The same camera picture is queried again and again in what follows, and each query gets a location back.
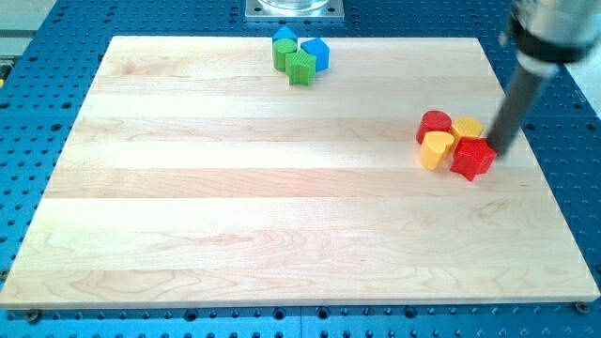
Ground green star block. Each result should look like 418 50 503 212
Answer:
285 50 316 85

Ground yellow heart block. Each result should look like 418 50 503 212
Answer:
419 131 455 170

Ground light wooden board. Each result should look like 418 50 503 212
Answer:
1 36 599 310

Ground green cylinder block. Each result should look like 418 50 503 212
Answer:
272 38 298 71

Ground blue hexagon block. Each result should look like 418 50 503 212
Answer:
300 38 330 72

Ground blue triangle block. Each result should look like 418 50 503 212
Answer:
272 25 298 43

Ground red cylinder block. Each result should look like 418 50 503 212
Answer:
416 110 453 144

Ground yellow hexagon block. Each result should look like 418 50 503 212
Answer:
450 116 484 151

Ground black pusher rod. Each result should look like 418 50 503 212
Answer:
486 66 548 158

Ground left board clamp screw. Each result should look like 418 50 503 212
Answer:
24 309 41 323

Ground board clamp screw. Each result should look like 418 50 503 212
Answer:
24 309 41 323
573 301 590 315

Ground right board clamp screw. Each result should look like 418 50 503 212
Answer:
573 301 590 315

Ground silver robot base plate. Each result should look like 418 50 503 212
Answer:
244 0 345 22

